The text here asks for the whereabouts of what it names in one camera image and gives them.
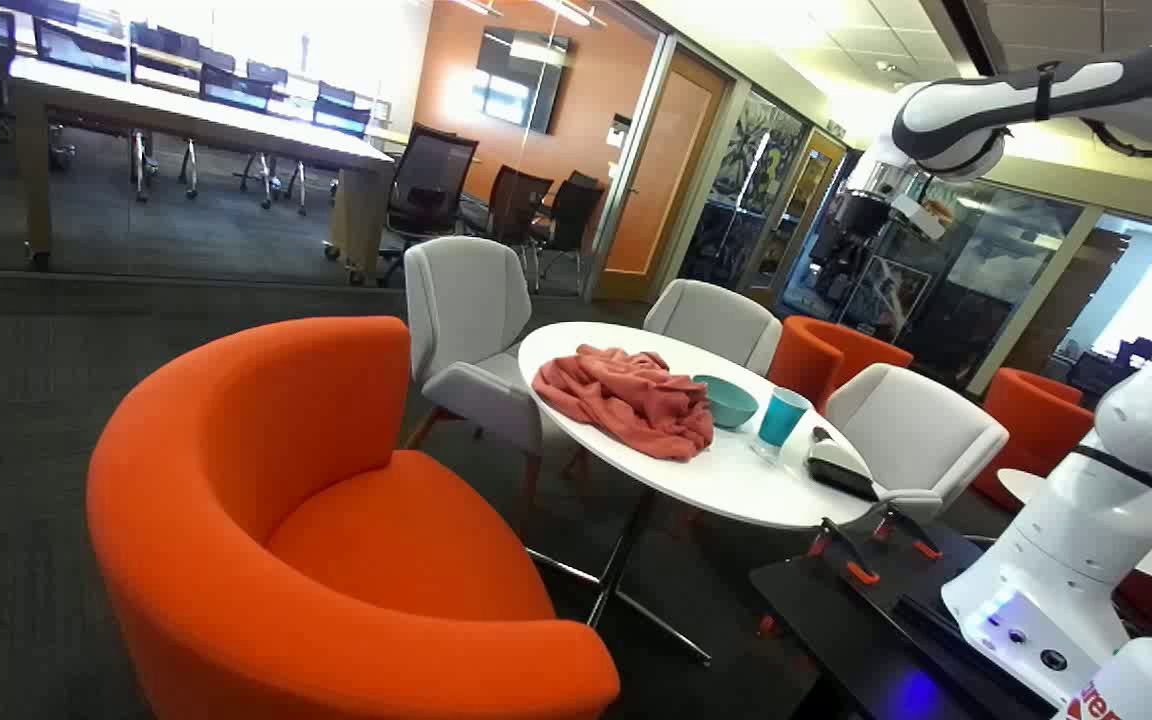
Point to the blue plastic cup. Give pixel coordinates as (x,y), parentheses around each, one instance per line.
(781,421)

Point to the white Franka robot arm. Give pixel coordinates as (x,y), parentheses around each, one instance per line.
(1111,533)

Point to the teal bowl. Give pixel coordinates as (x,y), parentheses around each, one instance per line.
(731,403)

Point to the crumpled red cloth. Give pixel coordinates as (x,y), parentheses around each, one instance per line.
(629,403)

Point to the light grey high-back chair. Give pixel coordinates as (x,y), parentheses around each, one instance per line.
(460,307)

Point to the white low-back lounge chair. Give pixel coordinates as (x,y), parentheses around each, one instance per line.
(919,433)
(708,323)

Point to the black mesh office chair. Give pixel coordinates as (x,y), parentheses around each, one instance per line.
(517,200)
(578,214)
(430,183)

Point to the chrome table base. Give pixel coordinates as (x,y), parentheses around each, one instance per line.
(623,560)

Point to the wooden door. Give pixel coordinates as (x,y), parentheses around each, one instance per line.
(661,172)

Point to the orange lounge chair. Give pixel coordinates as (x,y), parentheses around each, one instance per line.
(1038,415)
(828,354)

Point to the black flat rectangular object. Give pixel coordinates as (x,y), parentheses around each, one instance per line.
(846,482)

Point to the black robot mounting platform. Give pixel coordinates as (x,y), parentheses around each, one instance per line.
(843,626)

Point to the large orange tub armchair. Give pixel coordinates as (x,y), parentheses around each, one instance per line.
(201,533)

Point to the long wooden table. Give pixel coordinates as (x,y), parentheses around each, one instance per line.
(201,122)

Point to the wall mounted flat screen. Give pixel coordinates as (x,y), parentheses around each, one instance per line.
(523,81)

